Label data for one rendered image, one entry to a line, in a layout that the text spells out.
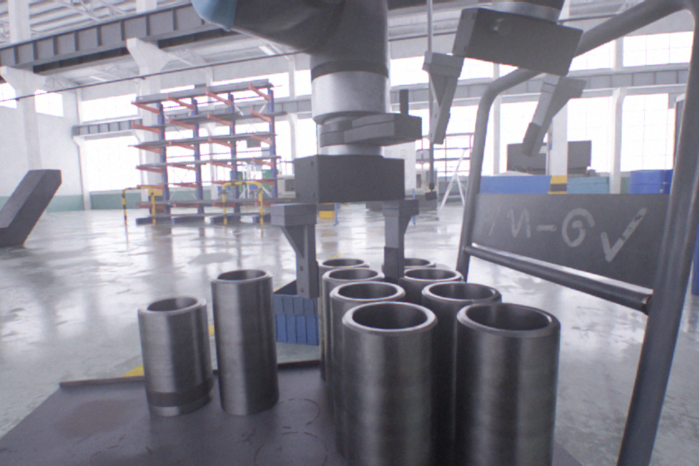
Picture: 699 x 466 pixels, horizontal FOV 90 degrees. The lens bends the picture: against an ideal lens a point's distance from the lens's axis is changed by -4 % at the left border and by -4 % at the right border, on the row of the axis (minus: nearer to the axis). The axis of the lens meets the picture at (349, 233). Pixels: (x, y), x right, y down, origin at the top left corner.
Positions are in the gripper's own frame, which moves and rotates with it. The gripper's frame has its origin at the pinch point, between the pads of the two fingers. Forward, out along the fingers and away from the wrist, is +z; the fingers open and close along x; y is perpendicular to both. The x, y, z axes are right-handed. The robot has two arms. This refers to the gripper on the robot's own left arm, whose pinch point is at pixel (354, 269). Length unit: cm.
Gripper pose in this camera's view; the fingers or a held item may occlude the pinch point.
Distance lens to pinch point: 44.4
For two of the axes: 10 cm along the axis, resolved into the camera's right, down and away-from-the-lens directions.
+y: -6.2, -0.7, 7.8
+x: -7.9, 0.9, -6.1
